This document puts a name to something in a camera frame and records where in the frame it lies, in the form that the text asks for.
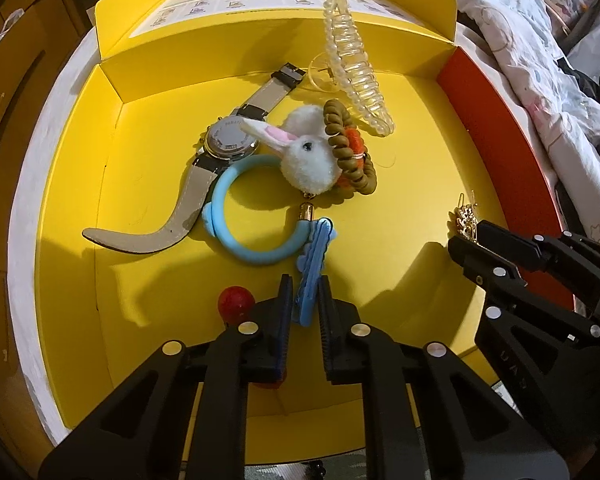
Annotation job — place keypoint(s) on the wooden wardrobe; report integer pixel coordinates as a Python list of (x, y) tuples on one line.
[(37, 38)]

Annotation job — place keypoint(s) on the light blue hair clip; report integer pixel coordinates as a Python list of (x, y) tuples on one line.
[(310, 265)]

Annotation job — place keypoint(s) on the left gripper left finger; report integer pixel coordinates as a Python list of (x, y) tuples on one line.
[(182, 413)]

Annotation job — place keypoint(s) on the leaf pattern bed sheet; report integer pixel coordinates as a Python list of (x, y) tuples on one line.
[(23, 230)]

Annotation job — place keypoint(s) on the grey strap wrist watch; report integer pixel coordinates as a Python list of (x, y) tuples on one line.
[(224, 145)]

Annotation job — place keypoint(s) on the floral white duvet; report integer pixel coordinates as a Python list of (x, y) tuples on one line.
[(566, 119)]

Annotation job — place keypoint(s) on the gold chain earrings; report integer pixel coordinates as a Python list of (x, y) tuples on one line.
[(465, 216)]

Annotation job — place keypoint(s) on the pearl hair claw clip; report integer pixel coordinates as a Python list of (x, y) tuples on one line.
[(343, 66)]

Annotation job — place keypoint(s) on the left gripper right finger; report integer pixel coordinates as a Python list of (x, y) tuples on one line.
[(427, 414)]

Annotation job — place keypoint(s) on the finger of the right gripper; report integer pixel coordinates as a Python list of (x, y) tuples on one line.
[(484, 268), (571, 259)]

